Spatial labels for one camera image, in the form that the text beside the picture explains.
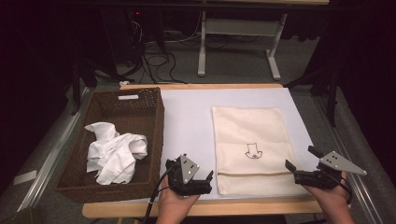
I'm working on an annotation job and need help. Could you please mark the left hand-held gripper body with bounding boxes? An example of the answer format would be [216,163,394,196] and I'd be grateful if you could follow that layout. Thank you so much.
[164,154,201,197]

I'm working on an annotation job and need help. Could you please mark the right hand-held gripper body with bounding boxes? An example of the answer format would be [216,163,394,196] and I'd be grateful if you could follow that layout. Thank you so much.
[293,150,368,190]

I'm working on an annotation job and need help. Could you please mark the brown wicker basket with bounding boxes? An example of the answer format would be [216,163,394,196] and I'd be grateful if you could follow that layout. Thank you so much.
[55,87,165,203]

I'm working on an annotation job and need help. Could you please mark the cream mesh laundry bag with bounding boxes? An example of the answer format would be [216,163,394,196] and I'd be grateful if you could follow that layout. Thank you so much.
[212,105,307,196]

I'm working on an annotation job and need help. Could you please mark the white cloth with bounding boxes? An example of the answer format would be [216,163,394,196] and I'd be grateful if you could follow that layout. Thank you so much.
[84,121,149,186]

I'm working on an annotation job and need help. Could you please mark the person's right hand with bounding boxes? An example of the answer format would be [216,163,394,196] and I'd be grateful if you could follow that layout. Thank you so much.
[303,172,353,217]

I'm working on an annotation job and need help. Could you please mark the person's left hand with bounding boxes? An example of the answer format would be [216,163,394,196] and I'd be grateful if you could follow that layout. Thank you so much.
[155,182,201,224]

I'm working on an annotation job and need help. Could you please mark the white table mat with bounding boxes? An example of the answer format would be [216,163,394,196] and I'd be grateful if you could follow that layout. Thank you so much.
[159,87,319,201]

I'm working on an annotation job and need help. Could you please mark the black metal stand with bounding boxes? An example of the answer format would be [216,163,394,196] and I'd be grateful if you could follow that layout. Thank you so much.
[69,57,135,117]
[283,63,341,128]

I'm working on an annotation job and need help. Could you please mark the pale tape strip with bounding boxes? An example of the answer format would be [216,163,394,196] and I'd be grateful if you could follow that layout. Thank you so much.
[12,169,38,187]

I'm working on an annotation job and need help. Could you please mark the dark box with red light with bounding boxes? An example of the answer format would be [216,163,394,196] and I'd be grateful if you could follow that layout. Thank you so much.
[124,7,166,57]

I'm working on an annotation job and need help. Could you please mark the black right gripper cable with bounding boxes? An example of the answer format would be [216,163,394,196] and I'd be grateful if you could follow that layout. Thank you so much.
[337,176,355,205]

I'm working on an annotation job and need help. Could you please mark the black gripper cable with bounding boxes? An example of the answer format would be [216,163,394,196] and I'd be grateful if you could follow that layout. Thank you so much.
[337,176,355,205]
[141,167,173,224]

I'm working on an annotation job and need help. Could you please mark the aluminium rail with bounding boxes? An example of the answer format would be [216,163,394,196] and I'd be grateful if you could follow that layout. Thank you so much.
[312,95,385,224]
[17,88,95,213]

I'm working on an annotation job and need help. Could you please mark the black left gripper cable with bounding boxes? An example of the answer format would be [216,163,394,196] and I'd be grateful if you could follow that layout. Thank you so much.
[141,167,173,224]

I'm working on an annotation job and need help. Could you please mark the black floor cables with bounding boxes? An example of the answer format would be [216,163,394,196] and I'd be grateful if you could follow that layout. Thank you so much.
[124,41,189,86]

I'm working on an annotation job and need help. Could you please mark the white metal desk frame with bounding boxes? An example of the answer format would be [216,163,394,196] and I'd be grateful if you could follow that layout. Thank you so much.
[197,0,331,81]

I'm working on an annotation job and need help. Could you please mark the white floor cable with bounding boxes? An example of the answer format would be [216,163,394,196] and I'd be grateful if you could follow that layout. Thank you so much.
[146,12,204,45]

